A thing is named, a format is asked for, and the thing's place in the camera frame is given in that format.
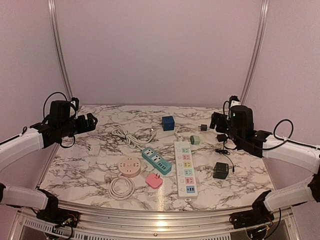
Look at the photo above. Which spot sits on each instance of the dark green cube socket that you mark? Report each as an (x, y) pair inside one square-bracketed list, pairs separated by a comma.
[(221, 171)]

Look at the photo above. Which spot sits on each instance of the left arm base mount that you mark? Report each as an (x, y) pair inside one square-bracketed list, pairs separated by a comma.
[(59, 216)]

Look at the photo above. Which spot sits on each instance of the pink round power strip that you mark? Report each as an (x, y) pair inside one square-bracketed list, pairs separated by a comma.
[(129, 166)]

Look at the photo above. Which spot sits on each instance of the aluminium frame post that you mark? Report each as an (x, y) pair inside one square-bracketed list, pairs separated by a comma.
[(52, 8), (257, 47)]

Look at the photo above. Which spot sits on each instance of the front aluminium rail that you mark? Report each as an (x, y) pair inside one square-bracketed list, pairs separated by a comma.
[(102, 223)]

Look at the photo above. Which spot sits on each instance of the right aluminium frame post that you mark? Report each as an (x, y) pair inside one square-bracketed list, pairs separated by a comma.
[(257, 47)]

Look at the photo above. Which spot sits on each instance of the left aluminium frame post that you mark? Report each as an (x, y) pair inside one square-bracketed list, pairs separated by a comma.
[(52, 8)]

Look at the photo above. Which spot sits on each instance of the black power adapter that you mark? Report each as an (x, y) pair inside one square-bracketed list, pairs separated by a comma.
[(221, 137)]

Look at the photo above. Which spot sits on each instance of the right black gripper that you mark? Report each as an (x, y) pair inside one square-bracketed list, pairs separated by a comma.
[(215, 116)]

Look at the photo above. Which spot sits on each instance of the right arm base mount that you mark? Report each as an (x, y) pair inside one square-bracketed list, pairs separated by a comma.
[(249, 218)]

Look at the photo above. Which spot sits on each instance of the pink square plug adapter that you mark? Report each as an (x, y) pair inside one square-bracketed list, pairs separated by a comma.
[(154, 181)]

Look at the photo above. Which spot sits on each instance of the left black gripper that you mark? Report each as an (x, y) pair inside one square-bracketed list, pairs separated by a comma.
[(91, 126)]

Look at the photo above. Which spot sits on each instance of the dark grey USB charger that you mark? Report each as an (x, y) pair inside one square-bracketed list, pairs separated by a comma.
[(203, 127)]

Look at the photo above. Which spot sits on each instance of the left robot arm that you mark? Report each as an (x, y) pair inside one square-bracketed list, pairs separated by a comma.
[(34, 138)]

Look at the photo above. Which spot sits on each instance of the blue cube socket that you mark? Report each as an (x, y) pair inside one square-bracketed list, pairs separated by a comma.
[(168, 123)]

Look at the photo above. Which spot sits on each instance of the white long power strip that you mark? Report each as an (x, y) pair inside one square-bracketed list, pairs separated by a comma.
[(185, 171)]

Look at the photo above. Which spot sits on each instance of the white plug adapter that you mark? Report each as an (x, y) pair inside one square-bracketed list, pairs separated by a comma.
[(94, 150)]

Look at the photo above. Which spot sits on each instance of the teal power strip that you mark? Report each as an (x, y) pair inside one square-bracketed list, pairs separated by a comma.
[(157, 161)]

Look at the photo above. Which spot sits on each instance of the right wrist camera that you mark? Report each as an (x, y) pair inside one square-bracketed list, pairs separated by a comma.
[(237, 111)]

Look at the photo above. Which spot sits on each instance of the light green USB adapter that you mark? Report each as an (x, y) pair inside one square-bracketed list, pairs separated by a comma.
[(195, 140)]

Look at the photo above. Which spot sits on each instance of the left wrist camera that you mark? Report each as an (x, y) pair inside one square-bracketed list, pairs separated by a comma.
[(62, 111)]

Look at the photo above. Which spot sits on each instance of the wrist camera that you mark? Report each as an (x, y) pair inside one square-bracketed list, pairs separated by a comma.
[(237, 111), (62, 111)]

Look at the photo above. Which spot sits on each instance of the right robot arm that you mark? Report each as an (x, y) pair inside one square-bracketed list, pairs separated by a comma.
[(264, 144)]

